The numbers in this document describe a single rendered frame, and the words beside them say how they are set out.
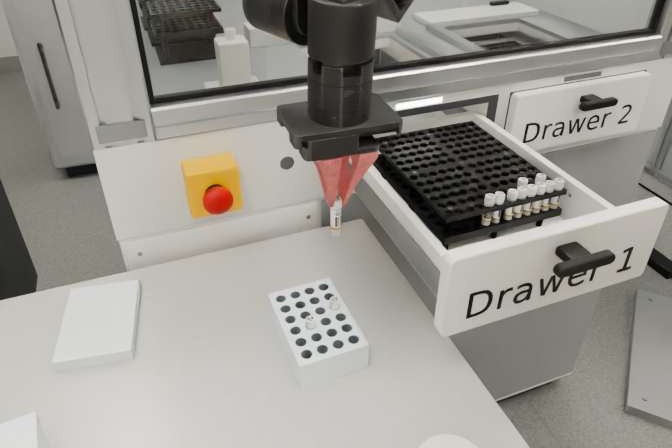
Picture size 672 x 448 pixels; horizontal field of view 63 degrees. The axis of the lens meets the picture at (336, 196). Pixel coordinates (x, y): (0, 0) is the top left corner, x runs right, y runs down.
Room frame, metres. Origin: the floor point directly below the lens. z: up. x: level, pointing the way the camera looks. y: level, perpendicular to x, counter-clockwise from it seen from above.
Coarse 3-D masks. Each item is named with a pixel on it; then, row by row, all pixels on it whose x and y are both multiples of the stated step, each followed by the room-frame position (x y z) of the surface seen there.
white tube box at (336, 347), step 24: (288, 288) 0.53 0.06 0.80; (312, 288) 0.53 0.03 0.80; (288, 312) 0.48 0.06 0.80; (312, 312) 0.48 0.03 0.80; (336, 312) 0.48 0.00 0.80; (288, 336) 0.45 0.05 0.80; (312, 336) 0.45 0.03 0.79; (336, 336) 0.45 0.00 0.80; (360, 336) 0.45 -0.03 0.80; (288, 360) 0.44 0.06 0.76; (312, 360) 0.41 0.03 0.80; (336, 360) 0.42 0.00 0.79; (360, 360) 0.43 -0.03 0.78; (312, 384) 0.41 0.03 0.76
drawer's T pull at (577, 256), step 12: (564, 252) 0.46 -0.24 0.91; (576, 252) 0.46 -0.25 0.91; (588, 252) 0.46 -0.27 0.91; (600, 252) 0.46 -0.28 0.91; (612, 252) 0.46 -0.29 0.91; (564, 264) 0.44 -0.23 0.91; (576, 264) 0.44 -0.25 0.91; (588, 264) 0.44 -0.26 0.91; (600, 264) 0.45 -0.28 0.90; (564, 276) 0.43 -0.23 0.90
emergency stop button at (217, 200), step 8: (208, 192) 0.61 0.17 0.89; (216, 192) 0.61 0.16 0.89; (224, 192) 0.61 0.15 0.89; (208, 200) 0.60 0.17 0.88; (216, 200) 0.60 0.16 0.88; (224, 200) 0.61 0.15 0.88; (232, 200) 0.61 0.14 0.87; (208, 208) 0.60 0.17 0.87; (216, 208) 0.60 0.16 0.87; (224, 208) 0.61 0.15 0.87
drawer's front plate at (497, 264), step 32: (576, 224) 0.49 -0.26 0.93; (608, 224) 0.50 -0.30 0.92; (640, 224) 0.51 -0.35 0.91; (448, 256) 0.43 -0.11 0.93; (480, 256) 0.44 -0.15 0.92; (512, 256) 0.45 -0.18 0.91; (544, 256) 0.47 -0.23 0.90; (640, 256) 0.52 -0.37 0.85; (448, 288) 0.42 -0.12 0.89; (480, 288) 0.44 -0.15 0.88; (544, 288) 0.47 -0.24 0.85; (576, 288) 0.49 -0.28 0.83; (448, 320) 0.43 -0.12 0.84; (480, 320) 0.44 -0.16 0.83
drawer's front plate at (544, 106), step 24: (528, 96) 0.84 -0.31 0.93; (552, 96) 0.86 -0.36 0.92; (576, 96) 0.88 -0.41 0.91; (600, 96) 0.90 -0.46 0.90; (624, 96) 0.92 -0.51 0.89; (528, 120) 0.85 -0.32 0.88; (552, 120) 0.87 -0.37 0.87; (600, 120) 0.91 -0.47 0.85; (624, 120) 0.93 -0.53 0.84; (528, 144) 0.85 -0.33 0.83; (552, 144) 0.87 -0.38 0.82
